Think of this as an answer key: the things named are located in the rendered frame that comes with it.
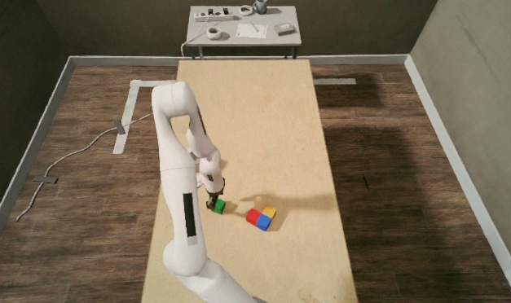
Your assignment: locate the yellow cube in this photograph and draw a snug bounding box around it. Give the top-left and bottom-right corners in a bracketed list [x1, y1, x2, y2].
[262, 204, 276, 220]

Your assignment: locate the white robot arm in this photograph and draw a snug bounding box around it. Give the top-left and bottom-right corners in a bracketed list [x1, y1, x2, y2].
[152, 82, 257, 303]

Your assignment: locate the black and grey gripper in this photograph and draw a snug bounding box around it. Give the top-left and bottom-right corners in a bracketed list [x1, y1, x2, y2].
[205, 178, 226, 210]

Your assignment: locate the green cube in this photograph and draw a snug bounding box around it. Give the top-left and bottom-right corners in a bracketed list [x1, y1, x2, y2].
[211, 198, 226, 215]

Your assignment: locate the red cube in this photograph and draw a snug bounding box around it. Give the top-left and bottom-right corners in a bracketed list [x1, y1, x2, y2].
[246, 208, 261, 226]

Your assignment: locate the blue cube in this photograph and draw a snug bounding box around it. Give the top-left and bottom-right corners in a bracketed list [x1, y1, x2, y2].
[256, 213, 271, 232]

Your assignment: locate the white mug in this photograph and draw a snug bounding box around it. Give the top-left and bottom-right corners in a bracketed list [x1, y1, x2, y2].
[188, 147, 200, 173]

